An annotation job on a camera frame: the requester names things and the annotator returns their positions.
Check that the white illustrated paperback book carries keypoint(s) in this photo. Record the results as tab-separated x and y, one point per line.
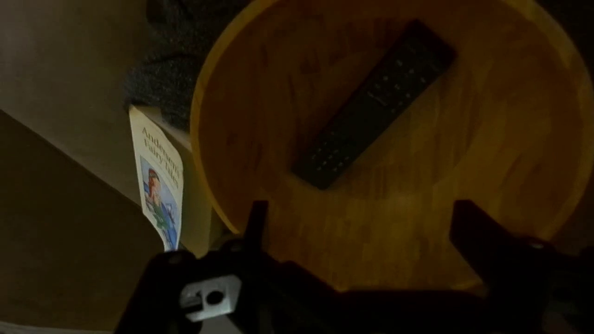
159	179

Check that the round wooden bowl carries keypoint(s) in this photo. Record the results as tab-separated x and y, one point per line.
433	205

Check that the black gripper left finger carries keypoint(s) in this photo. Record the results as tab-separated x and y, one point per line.
248	298

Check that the long black remote control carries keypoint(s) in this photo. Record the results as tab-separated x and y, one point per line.
378	103

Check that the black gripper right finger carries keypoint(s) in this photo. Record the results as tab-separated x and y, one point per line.
532	285

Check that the dark fuzzy cushion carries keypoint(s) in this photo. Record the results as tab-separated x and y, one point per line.
168	57

